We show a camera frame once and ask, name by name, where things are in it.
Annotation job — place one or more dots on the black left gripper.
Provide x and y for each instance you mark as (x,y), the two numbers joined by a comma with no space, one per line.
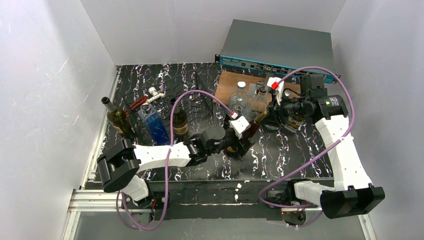
(236,142)

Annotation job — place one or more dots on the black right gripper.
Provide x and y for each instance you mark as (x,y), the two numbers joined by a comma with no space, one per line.
(274,108)

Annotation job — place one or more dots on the dark bottle gold foil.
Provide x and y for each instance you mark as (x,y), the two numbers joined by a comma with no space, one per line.
(248,130)

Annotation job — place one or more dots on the clear bottle grey label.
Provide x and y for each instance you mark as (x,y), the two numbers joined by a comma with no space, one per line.
(238,100)

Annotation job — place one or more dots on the blue square glass bottle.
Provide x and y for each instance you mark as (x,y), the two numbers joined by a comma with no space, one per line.
(154,124)

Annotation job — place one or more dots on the dark bottle brown label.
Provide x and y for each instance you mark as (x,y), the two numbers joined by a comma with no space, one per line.
(118,119)

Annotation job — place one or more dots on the clear bottle gold label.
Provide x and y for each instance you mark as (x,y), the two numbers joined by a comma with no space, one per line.
(293,123)

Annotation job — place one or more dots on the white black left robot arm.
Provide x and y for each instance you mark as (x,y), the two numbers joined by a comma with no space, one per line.
(118,166)

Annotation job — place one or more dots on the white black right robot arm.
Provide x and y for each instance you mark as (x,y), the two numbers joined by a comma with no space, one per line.
(353,192)

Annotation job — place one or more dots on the red black wine rack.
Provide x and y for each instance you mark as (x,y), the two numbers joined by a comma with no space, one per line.
(171,87)

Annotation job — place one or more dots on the wooden board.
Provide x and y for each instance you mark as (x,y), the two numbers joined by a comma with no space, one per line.
(228,84)

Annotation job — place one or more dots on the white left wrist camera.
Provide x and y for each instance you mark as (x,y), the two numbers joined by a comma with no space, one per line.
(239,123)

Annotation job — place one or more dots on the metal bracket with knob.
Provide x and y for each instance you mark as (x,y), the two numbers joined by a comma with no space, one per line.
(254,88)

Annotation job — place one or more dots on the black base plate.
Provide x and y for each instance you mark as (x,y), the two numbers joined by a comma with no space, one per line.
(218,199)

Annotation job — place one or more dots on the teal network switch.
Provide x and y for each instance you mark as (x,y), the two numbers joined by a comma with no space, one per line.
(276,49)

